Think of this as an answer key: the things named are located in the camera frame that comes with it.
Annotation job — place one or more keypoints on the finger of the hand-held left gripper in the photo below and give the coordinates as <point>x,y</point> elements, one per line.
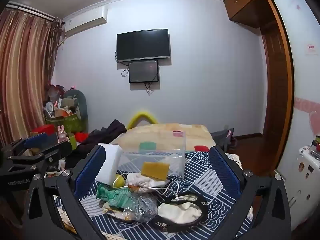
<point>36,140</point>
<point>56,152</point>

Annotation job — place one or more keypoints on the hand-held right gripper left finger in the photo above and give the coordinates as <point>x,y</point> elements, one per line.
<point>88,172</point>

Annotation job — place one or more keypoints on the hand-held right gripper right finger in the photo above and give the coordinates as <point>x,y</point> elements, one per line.
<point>223,172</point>

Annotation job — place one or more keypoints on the white foam sponge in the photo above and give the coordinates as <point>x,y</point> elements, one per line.
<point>110,163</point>

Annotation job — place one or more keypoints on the red box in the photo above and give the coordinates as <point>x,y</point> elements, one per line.
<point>43,129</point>

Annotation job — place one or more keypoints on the white lace cloth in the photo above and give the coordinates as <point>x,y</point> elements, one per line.
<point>235,160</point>

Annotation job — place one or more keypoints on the pink bunny toy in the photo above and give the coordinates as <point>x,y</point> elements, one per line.
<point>62,133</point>

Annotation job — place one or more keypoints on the red cloth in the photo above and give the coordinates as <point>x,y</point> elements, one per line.
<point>81,137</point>

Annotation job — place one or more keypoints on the green cardboard box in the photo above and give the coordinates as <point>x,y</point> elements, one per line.
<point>71,123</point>

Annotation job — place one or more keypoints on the yellow-green ball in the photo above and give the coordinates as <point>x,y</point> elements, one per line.
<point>119,180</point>

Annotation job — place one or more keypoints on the green cloth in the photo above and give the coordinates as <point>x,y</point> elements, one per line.
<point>112,195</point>

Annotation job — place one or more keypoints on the dark clothing pile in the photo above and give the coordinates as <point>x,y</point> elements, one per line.
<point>100,136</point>

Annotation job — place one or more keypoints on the yellow patterned bed blanket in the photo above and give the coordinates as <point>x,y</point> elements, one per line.
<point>197,135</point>

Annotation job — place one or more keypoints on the green basket of clutter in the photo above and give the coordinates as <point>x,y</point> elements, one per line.
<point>81,102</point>

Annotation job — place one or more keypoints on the black-trimmed white pouch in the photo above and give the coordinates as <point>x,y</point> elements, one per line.
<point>181,212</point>

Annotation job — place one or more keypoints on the clear plastic bag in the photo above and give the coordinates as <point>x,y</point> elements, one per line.
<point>141,206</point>

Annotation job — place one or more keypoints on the striped brown curtain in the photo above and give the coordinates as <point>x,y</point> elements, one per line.
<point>22,75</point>

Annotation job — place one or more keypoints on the yellow sponge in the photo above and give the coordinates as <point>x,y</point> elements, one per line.
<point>155,170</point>

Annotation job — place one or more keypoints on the clear plastic box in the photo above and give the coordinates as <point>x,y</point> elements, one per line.
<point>155,156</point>

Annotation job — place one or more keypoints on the yellow foam arch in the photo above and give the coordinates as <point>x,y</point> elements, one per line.
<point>142,115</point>

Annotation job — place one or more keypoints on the white sliding wardrobe door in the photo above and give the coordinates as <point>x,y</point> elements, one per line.
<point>300,80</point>

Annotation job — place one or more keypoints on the white air conditioner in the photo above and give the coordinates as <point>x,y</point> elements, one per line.
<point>85,20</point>

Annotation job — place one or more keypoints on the pink door sticker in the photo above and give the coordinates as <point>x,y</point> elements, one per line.
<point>310,48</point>

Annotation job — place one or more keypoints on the wooden overhead cabinet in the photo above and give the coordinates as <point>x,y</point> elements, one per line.
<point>245,2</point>

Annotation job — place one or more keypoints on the wooden wardrobe frame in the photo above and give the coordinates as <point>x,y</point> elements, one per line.
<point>277,92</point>

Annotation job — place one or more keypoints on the small black wall monitor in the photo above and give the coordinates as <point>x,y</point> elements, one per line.
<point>143,71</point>

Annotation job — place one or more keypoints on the black wall television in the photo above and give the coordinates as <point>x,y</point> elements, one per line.
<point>143,44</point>

